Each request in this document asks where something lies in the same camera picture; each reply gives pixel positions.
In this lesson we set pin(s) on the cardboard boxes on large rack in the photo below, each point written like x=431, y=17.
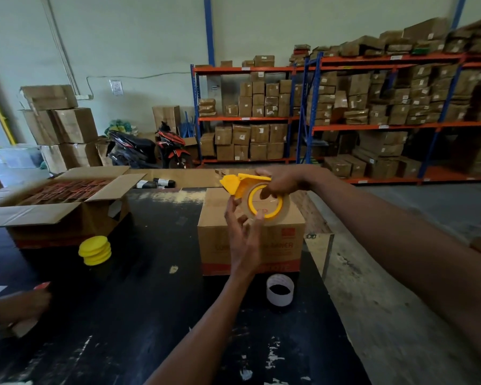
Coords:
x=388, y=96

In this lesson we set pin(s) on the person's left forearm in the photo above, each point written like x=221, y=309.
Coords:
x=202, y=336

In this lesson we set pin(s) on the stack of yellow round lids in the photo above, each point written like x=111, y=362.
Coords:
x=95, y=250

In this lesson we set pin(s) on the white empty tape core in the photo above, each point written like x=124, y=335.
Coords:
x=280, y=300

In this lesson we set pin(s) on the black and red motorcycle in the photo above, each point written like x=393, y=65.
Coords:
x=144, y=150

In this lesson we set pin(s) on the flat cardboard sheet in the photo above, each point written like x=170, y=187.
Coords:
x=184, y=177

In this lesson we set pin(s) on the open cardboard box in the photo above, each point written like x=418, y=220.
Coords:
x=44, y=220

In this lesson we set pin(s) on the white paper wall notice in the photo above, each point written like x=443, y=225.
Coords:
x=116, y=87

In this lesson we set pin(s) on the person's right hand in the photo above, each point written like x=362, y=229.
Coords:
x=290, y=178

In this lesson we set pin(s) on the black marker pen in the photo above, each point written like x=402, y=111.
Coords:
x=165, y=182
x=145, y=184

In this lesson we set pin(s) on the upright cardboard box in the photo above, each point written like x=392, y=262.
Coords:
x=166, y=118

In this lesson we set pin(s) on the small blue orange shelf rack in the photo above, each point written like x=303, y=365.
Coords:
x=244, y=119

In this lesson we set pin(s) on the large blue orange shelf rack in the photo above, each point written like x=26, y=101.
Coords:
x=388, y=126

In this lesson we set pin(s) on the pile of red packets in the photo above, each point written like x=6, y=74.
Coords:
x=64, y=191

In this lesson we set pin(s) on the white wall conduit pipe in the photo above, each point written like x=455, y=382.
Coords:
x=62, y=44

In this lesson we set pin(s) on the person's left hand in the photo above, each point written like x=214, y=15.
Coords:
x=243, y=244

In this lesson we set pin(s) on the stack of large cardboard boxes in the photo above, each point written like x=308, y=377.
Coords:
x=64, y=128

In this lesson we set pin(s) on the closed cardboard box red print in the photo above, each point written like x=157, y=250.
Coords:
x=220, y=236

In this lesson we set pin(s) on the blue steel column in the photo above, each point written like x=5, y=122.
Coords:
x=209, y=30

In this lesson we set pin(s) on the person's right forearm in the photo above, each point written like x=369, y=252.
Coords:
x=405, y=252

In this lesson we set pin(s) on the cardboard boxes on small rack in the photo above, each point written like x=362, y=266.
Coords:
x=252, y=140

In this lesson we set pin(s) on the person's right fingers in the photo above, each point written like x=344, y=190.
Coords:
x=270, y=191

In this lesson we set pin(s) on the green plastic bag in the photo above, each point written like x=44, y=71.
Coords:
x=120, y=127

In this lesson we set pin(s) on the person's left thumb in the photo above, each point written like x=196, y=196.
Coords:
x=231, y=214

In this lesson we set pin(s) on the yellow tape dispenser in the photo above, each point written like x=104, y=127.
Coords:
x=260, y=198

